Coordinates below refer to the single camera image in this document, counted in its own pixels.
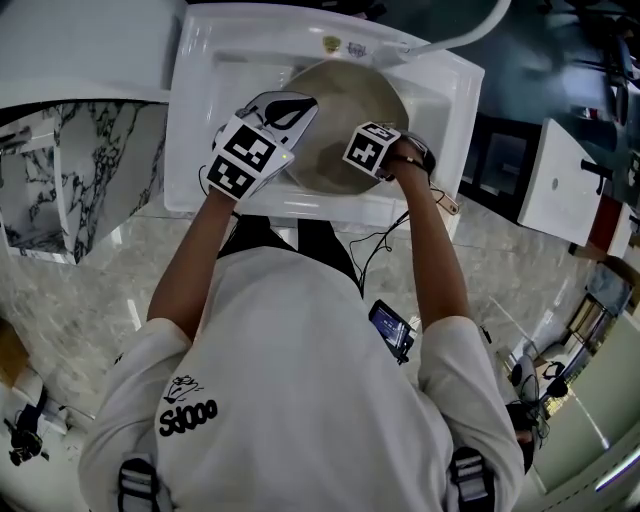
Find black cable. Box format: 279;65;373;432
348;209;412;301

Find grey backpack strap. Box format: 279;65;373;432
116;453;162;512
446;446;497;512

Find round metal pan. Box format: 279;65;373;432
281;59;461;217

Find white counter top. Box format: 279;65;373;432
0;0;189;109

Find black basin faucet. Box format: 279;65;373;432
579;158;614;196

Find white square basin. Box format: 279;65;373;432
517;117;607;247

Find black trousers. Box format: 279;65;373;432
217;214;362;297

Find person's left forearm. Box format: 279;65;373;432
146;187;242;347

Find small black screen device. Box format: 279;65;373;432
368;299;417;365

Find marble patterned cabinet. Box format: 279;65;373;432
0;99;167;266

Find white curved faucet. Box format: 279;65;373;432
372;0;512;66

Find person's right forearm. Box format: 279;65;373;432
393;143;472;337

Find white ceramic sink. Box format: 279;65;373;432
163;8;486;227

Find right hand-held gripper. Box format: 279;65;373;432
342;121;437;180

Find black equipment with cables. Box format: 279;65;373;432
3;403;51;467

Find black headset with cables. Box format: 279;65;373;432
505;358;572;451

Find white printed t-shirt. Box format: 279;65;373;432
77;247;527;512

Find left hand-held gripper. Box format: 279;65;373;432
204;90;320;202

